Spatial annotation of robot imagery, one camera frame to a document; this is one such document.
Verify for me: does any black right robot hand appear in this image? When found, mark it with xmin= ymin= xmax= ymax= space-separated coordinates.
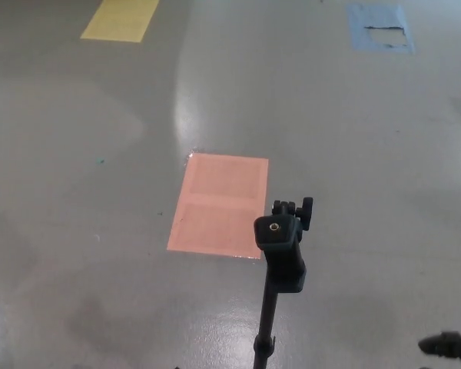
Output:
xmin=417 ymin=331 xmax=461 ymax=364

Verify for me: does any yellow paper sheet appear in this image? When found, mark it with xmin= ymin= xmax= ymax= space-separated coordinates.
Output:
xmin=79 ymin=0 xmax=161 ymax=43

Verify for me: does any black phone stand tripod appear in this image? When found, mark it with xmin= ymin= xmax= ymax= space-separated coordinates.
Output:
xmin=251 ymin=196 xmax=315 ymax=369

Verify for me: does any torn blue paper sheet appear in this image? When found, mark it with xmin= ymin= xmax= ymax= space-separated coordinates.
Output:
xmin=347 ymin=3 xmax=416 ymax=55

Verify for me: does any orange paper sheet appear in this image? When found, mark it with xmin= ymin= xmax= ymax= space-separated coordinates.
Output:
xmin=166 ymin=151 xmax=270 ymax=261

